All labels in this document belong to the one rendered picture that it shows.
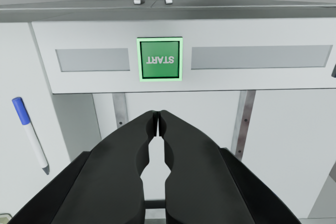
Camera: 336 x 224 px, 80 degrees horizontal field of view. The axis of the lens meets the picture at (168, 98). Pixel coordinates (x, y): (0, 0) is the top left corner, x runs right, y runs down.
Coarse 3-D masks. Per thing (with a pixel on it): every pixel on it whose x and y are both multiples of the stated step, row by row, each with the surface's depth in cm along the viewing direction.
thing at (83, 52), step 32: (64, 32) 24; (96, 32) 24; (128, 32) 24; (160, 32) 24; (192, 32) 25; (224, 32) 25; (256, 32) 25; (288, 32) 25; (320, 32) 25; (64, 64) 26; (96, 64) 26; (128, 64) 27; (192, 64) 27; (224, 64) 27; (256, 64) 27; (288, 64) 27; (320, 64) 27
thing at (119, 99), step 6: (114, 96) 40; (120, 96) 40; (114, 102) 41; (120, 102) 41; (114, 108) 42; (120, 108) 42; (120, 114) 42; (126, 114) 45; (120, 120) 43; (126, 120) 45; (120, 126) 44
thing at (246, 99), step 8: (240, 96) 44; (248, 96) 41; (240, 104) 44; (248, 104) 42; (240, 112) 44; (248, 112) 43; (240, 120) 44; (248, 120) 44; (240, 128) 45; (240, 136) 46; (232, 144) 50; (240, 144) 47; (232, 152) 50; (240, 152) 48; (240, 160) 49
